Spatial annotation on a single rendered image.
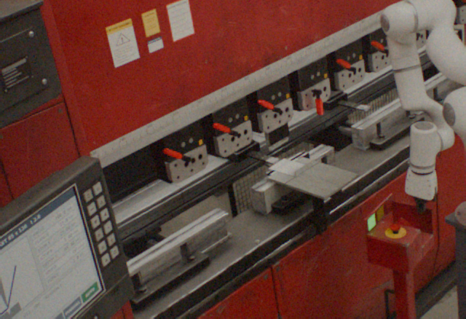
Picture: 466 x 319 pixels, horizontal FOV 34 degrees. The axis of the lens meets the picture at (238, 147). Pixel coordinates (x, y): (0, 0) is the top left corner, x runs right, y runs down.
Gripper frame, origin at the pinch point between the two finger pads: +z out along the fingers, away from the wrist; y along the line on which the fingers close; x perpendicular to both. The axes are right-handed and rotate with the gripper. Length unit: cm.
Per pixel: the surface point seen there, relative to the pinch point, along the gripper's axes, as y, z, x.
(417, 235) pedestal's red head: 2.5, 6.9, -7.3
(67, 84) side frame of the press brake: -40, -81, -106
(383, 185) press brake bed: -24.9, 9.6, 19.5
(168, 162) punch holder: -52, -37, -66
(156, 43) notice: -54, -74, -62
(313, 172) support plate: -32.8, -13.0, -16.7
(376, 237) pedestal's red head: -9.1, 7.1, -14.9
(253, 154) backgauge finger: -61, -11, -14
